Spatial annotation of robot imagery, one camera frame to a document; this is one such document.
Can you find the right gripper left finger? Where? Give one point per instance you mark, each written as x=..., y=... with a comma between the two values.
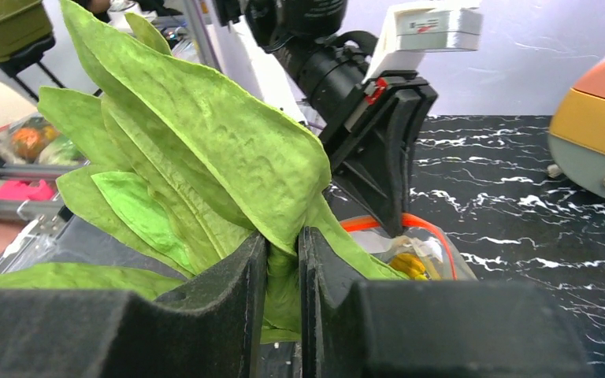
x=209, y=326

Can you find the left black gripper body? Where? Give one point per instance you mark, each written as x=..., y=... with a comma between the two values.
x=301, y=35

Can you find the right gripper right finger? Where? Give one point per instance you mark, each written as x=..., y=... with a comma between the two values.
x=355, y=327

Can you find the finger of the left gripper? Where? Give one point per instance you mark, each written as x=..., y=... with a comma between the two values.
x=371, y=144

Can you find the yellow toy banana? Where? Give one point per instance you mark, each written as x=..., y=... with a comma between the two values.
x=410, y=265

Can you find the clear orange zip bag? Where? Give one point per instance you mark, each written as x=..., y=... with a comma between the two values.
x=430, y=243

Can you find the green toy leaf vegetable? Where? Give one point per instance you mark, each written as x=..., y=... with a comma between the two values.
x=185, y=164

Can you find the bag of toy vegetables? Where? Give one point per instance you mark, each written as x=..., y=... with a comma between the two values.
x=34, y=140

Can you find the pink object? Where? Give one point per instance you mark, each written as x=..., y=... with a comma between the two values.
x=21, y=190

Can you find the round cream drawer cabinet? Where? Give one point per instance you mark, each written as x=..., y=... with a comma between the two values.
x=576, y=133

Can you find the olive green box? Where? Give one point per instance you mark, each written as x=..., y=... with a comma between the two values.
x=21, y=24

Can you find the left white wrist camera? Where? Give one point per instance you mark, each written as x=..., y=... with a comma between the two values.
x=413, y=29

